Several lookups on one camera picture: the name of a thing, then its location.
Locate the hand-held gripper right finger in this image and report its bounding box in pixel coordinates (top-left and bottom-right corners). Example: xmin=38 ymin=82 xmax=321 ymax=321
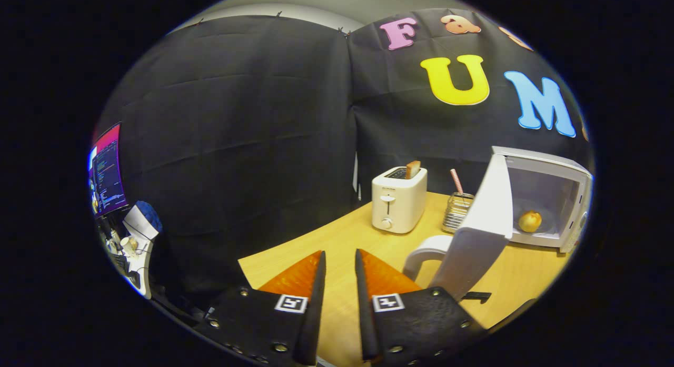
xmin=354 ymin=248 xmax=488 ymax=366

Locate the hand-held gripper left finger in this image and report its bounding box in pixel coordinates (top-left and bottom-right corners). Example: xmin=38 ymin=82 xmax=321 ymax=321
xmin=192 ymin=250 xmax=327 ymax=366

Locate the white microwave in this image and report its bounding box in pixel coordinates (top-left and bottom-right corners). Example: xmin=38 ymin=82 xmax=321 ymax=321
xmin=403 ymin=146 xmax=594 ymax=303

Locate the golden bread bun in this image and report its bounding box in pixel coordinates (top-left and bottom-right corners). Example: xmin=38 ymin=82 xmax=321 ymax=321
xmin=518 ymin=210 xmax=543 ymax=234

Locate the white toaster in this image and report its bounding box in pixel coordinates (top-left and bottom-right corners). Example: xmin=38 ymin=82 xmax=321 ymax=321
xmin=371 ymin=166 xmax=428 ymax=234

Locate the black backdrop cloth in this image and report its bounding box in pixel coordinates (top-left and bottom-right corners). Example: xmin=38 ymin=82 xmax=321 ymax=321
xmin=95 ymin=8 xmax=593 ymax=304

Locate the white and blue device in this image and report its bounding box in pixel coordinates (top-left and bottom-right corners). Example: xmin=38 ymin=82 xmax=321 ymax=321
xmin=122 ymin=200 xmax=163 ymax=299

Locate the computer monitor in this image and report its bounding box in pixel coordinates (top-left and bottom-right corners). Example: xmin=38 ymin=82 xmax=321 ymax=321
xmin=88 ymin=122 xmax=128 ymax=217

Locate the wire mesh holder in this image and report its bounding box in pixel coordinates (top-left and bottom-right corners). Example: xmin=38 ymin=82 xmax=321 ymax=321
xmin=442 ymin=192 xmax=474 ymax=233

